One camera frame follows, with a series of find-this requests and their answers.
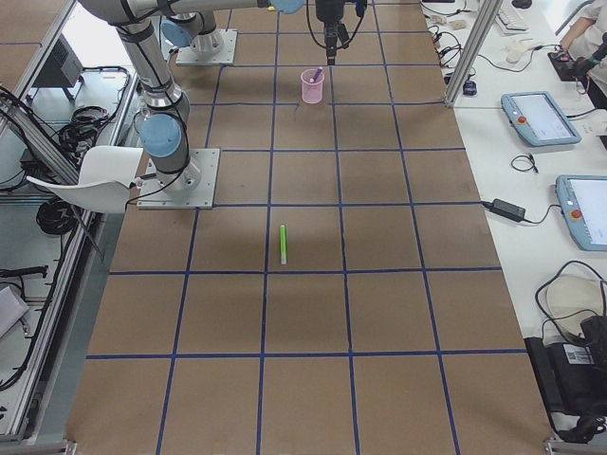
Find white plastic chair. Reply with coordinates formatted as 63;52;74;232
27;145;143;214

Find white keyboard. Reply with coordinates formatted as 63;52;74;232
495;1;529;35

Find black coiled cables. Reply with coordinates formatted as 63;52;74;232
56;104;120;157

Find aluminium frame post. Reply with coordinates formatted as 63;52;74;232
444;0;503;108

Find black camera cable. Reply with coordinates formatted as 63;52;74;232
304;0;367;50

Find person at desk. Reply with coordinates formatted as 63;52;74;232
560;0;606;109

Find small black cable loop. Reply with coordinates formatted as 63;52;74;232
510;152;540;174

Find black power brick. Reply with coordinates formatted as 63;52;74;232
481;198;525;223

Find pink mesh cup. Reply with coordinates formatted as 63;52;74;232
300;67;324;104

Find blue teach pendant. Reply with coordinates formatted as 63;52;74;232
501;91;581;147
556;174;606;251

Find grey metal box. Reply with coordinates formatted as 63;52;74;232
32;34;83;88

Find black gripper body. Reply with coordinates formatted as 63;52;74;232
316;0;345;46

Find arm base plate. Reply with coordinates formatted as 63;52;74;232
175;28;237;66
136;149;221;209

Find far blue teach pendant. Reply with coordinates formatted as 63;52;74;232
501;91;581;147

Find black device box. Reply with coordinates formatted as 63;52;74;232
524;316;606;444

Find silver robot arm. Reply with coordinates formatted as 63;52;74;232
81;1;302;191
160;1;353;66

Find purple highlighter pen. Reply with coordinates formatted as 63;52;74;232
308;66;323;83

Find green highlighter pen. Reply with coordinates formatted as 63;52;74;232
279;224;288;265

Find near blue teach pendant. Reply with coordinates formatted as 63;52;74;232
556;174;606;251

